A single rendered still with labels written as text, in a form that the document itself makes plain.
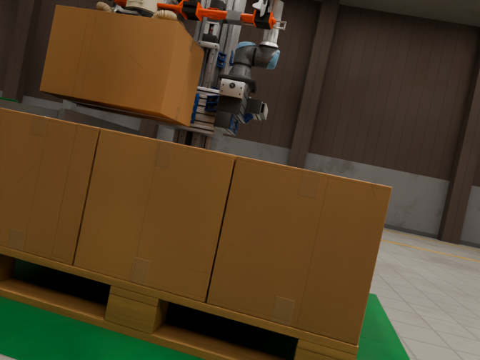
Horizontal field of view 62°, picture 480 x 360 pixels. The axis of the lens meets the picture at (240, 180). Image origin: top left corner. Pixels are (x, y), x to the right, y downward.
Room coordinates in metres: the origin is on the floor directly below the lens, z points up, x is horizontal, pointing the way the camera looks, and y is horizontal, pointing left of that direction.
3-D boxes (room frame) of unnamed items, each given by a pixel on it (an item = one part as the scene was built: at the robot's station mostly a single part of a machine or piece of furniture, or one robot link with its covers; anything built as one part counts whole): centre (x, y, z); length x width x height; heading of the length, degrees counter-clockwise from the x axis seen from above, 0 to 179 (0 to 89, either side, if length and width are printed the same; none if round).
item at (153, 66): (1.98, 0.65, 0.87); 0.60 x 0.40 x 0.40; 79
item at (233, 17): (1.89, 0.18, 1.20); 0.07 x 0.07 x 0.04; 78
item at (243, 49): (2.47, 0.12, 1.20); 0.13 x 0.12 x 0.14; 83
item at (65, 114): (2.00, 0.71, 0.58); 0.70 x 0.03 x 0.06; 169
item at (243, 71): (2.47, 0.13, 1.09); 0.15 x 0.15 x 0.10
